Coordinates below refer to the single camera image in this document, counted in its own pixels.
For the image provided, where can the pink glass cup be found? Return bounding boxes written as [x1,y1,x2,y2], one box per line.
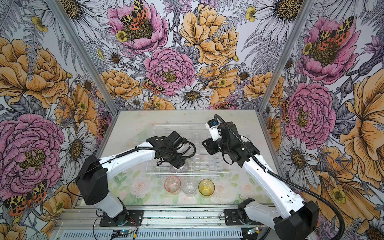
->
[164,176,181,194]

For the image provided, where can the clear glass cup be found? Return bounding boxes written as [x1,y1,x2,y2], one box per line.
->
[181,179,198,195]

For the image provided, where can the amber glass cup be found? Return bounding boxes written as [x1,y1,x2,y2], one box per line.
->
[198,179,215,197]

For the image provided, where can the white ribbed bowl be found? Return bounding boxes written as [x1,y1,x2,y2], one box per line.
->
[170,162,189,174]

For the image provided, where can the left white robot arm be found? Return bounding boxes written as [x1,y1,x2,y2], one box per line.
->
[74,131,197,226]

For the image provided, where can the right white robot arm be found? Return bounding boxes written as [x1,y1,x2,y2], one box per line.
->
[202,119,319,240]

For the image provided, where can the green circuit board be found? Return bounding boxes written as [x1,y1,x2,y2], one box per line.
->
[111,230,131,240]

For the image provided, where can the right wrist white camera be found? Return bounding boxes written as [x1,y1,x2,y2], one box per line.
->
[206,119,221,142]

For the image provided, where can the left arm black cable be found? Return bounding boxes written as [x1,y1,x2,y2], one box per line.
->
[66,140,197,199]

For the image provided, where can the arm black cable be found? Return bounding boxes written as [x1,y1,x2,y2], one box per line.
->
[213,113,346,240]
[66,140,197,199]

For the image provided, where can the white wire dish rack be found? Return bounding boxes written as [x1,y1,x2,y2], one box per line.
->
[145,124,231,176]

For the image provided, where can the aluminium corner post left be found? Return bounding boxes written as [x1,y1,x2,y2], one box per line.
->
[47,1,119,116]

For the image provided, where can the aluminium corner post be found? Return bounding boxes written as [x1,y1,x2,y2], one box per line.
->
[257,0,315,115]
[47,1,119,116]

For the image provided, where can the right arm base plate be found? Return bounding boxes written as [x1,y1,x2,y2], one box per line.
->
[224,209,251,226]

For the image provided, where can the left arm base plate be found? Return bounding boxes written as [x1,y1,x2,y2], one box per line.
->
[100,210,144,227]

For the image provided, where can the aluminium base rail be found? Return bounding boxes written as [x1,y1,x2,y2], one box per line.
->
[50,205,279,240]

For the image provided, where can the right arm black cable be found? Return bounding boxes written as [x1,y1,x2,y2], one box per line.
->
[213,113,346,240]

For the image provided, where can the aluminium corner post right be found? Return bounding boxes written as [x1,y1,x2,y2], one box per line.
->
[257,0,315,115]

